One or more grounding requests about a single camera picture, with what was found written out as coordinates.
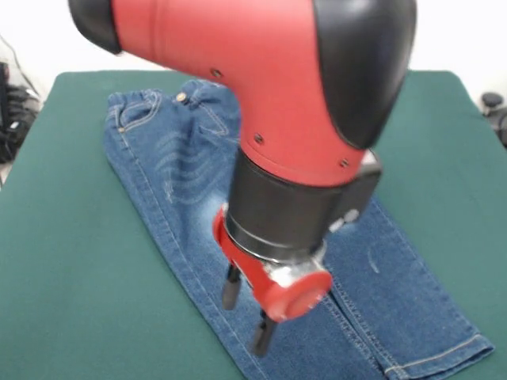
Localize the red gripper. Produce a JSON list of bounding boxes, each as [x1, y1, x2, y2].
[[212, 205, 334, 358]]

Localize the blue denim jeans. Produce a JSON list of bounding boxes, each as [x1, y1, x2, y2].
[[103, 78, 496, 380]]

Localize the dark green table cloth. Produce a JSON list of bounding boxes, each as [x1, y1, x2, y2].
[[0, 70, 507, 380]]

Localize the black equipment pile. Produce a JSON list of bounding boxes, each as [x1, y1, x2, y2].
[[0, 59, 43, 164]]

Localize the dark grey chair base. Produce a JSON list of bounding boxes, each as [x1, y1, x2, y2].
[[480, 92, 507, 150]]

